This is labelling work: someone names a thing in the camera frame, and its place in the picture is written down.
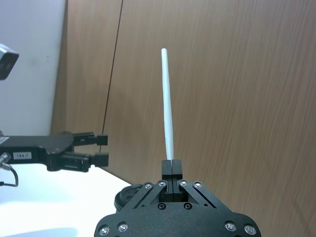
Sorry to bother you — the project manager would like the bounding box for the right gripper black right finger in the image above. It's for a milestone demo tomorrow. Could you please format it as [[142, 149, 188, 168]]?
[[172, 159, 263, 237]]

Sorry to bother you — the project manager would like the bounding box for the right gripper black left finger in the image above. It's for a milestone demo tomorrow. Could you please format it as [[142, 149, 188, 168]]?
[[95, 159, 173, 237]]

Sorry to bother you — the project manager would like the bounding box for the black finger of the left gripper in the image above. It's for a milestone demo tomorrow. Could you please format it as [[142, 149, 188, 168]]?
[[71, 131, 110, 147], [46, 151, 110, 173]]

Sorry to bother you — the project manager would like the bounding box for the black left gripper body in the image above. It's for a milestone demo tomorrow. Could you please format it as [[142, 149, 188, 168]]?
[[0, 131, 75, 165]]

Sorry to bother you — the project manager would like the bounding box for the thin white paper-wrapped straw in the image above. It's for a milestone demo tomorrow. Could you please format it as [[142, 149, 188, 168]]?
[[160, 48, 175, 161]]

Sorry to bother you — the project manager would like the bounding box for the black round lid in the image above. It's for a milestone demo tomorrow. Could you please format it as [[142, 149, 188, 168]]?
[[114, 184, 145, 214]]

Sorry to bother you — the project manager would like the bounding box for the thin dark gripper cable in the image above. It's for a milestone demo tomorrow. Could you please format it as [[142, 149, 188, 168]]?
[[0, 152, 19, 188]]

